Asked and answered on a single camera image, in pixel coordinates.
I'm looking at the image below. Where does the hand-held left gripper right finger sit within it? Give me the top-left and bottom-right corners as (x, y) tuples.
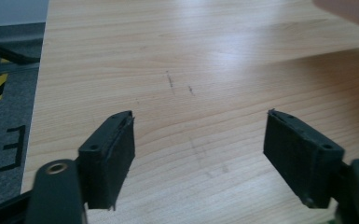
(263, 108), (346, 209)

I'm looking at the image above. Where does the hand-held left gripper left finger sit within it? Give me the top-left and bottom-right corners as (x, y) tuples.
(76, 110), (136, 211)

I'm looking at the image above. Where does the black floor tape marking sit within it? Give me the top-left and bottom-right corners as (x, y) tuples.
(0, 124), (26, 173)

